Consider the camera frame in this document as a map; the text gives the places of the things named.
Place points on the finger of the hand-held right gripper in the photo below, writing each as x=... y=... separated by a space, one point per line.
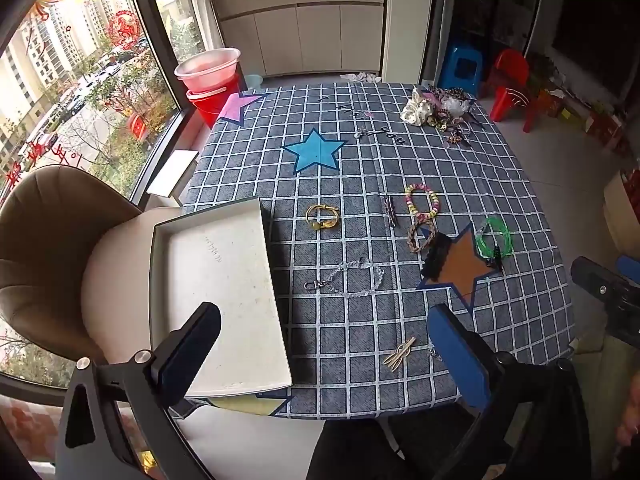
x=630 y=266
x=595 y=280

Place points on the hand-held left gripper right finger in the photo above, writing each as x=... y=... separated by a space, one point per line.
x=457 y=355

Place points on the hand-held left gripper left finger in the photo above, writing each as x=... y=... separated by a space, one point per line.
x=190 y=345

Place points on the white shallow box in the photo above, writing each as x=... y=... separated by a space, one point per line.
x=220 y=285

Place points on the black hair clip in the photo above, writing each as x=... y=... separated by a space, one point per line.
x=497 y=259

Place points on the person's right hand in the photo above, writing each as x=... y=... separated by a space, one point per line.
x=630 y=425

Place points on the small silver trinket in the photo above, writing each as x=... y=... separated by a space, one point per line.
x=434 y=353

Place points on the beige box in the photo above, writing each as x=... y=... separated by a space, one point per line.
x=622 y=210

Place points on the gold hair pin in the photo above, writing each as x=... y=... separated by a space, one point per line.
x=400 y=351

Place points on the pile of toys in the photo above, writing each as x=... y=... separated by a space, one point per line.
x=600 y=125

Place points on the person's dark clothing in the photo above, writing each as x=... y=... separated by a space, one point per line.
x=350 y=452

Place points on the dark metal hair clip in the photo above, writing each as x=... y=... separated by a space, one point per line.
x=391 y=210

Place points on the beige shell chair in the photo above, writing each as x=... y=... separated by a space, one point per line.
x=50 y=240

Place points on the red small stool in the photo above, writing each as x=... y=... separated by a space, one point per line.
x=545 y=105

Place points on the checked star tablecloth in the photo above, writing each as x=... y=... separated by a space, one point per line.
x=350 y=170

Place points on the pile of hair accessories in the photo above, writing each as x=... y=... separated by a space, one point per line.
x=450 y=110

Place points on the red child chair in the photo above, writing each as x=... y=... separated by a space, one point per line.
x=510 y=67

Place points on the red bucket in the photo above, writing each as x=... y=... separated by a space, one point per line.
x=215 y=107

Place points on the red lettering window decal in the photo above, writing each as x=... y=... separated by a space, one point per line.
x=37 y=157

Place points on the silver charm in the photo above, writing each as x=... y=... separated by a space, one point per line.
x=361 y=132

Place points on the white satin scrunchie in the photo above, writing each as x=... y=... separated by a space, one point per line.
x=417 y=110

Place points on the blue plastic stool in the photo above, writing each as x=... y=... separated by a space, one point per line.
x=457 y=55

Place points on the light blue basin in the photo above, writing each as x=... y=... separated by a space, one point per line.
x=252 y=81

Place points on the pink plastic basin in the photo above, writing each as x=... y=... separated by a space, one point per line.
x=205 y=72

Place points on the white cloth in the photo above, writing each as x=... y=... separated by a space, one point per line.
x=362 y=77

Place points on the red paper window decal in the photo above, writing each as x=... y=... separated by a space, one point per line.
x=122 y=27

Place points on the white cabinet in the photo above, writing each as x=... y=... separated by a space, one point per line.
x=300 y=35

